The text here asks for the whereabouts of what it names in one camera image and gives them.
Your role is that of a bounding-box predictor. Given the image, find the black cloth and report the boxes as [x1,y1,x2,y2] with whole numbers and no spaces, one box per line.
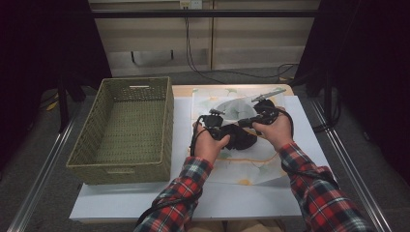
[221,124,259,152]

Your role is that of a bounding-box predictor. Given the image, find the green woven basket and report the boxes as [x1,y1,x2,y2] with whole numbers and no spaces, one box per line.
[66,76,175,186]

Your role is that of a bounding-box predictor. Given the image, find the black hanging cable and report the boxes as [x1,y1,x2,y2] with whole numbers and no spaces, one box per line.
[184,8,299,85]

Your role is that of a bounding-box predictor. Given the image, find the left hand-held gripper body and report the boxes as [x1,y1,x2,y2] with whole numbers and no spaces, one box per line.
[202,109,226,141]

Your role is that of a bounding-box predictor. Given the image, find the person's left hand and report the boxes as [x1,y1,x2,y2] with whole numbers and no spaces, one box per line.
[192,123,231,164]

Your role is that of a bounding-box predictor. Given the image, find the leaf print mesh laundry bag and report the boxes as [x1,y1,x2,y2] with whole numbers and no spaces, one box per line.
[188,87,291,188]

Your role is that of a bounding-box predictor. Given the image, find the black horizontal bar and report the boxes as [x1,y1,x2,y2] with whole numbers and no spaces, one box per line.
[91,9,318,18]

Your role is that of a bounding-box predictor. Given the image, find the dark curtain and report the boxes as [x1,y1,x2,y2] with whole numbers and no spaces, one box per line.
[294,0,410,185]
[0,0,112,168]

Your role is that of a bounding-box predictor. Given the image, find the person's tan trouser legs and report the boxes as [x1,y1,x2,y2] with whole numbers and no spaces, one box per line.
[187,219,291,232]

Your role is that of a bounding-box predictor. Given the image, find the wall socket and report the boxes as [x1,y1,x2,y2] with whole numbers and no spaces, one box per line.
[179,0,203,10]

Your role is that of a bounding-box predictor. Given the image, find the person's right hand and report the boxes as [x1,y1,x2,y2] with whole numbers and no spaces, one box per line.
[252,107,294,153]

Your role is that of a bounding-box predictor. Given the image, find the black stand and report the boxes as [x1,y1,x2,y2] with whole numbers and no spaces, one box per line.
[57,75,86,133]
[323,64,335,127]

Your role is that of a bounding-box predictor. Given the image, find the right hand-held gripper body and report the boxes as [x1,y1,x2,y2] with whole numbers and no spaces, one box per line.
[250,88,288,126]

